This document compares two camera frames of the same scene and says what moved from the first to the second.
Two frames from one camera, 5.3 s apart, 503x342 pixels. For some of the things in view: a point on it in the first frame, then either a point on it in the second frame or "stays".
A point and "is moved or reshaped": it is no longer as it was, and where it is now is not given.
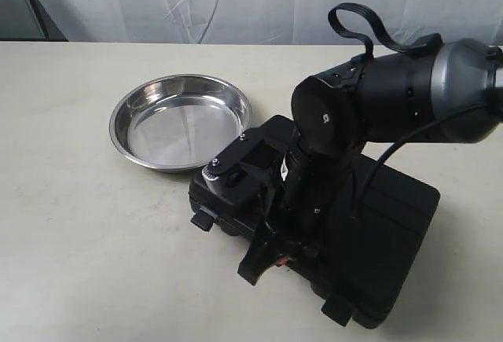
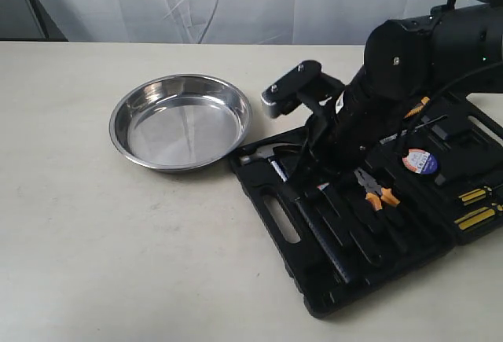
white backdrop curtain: [276, 5] stays
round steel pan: [178, 123] stays
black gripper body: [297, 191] → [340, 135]
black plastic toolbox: [370, 266] is moved or reshaped
